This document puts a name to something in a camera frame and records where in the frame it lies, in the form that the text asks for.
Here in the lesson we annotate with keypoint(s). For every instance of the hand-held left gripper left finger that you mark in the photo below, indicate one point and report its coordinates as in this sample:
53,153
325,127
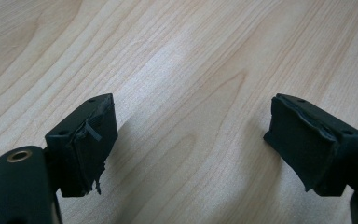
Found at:
87,149

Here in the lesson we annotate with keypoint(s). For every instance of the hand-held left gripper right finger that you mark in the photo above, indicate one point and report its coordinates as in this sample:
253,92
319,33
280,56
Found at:
310,149

